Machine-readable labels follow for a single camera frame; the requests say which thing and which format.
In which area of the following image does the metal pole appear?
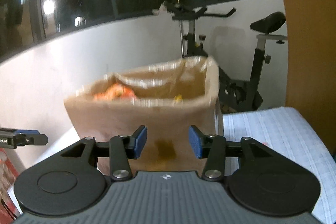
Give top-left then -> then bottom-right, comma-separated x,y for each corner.
177,0 -> 185,60

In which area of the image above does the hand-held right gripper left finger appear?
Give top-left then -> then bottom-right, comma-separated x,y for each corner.
60,125 -> 147,181

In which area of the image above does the black exercise bike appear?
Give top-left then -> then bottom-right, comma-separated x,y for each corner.
161,1 -> 288,112

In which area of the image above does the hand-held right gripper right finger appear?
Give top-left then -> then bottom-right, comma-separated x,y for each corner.
189,125 -> 278,182

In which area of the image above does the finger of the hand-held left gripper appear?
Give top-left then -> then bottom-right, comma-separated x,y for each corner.
0,128 -> 40,135
14,134 -> 49,147

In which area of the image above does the brown cardboard box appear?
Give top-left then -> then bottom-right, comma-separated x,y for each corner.
64,55 -> 224,175

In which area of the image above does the wooden door panel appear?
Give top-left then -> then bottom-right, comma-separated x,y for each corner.
270,0 -> 336,136

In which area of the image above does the plaid tablecloth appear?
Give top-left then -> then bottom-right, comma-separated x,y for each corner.
222,106 -> 336,224

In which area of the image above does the orange snack bag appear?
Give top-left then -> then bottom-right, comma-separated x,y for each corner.
93,83 -> 137,102

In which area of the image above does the white crumpled cloth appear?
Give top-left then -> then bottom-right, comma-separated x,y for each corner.
152,2 -> 168,16

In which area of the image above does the red printed carton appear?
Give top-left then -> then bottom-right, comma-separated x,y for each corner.
0,147 -> 25,222

